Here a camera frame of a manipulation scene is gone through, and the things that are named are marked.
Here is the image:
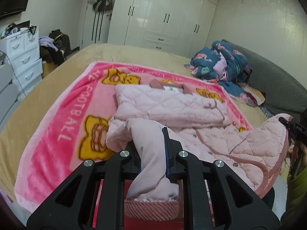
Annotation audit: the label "pink quilted jacket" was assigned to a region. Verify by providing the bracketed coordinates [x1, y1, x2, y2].
[106, 78, 294, 222]

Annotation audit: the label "white bedroom door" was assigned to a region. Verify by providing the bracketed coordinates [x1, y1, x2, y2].
[81, 0, 115, 48]

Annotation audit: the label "grey padded headboard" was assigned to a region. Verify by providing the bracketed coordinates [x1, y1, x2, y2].
[232, 43, 306, 122]

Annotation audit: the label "colourful folded blanket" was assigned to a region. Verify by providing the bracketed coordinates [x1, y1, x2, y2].
[237, 65, 266, 107]

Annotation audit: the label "pink cartoon bear blanket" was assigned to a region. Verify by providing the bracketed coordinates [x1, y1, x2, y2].
[14, 62, 252, 212]

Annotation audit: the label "beige bed cover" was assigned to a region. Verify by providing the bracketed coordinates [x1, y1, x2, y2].
[0, 43, 268, 197]

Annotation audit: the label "blue flamingo print quilt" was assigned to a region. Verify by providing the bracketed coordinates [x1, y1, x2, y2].
[184, 41, 257, 107]

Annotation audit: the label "grey low cabinet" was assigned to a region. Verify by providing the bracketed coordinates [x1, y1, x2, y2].
[0, 64, 18, 127]

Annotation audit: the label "white glossy wardrobe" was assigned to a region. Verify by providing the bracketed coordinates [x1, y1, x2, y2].
[108, 0, 218, 58]

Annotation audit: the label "white drawer chest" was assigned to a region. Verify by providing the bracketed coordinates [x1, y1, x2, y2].
[1, 26, 43, 93]

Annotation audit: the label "black backpack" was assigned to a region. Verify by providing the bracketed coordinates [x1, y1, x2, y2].
[49, 29, 71, 57]

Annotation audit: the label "purple garment pile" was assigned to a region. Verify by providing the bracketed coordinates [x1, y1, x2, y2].
[39, 36, 58, 52]

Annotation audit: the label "bags hanging on door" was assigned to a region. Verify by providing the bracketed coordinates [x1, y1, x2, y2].
[88, 0, 113, 12]

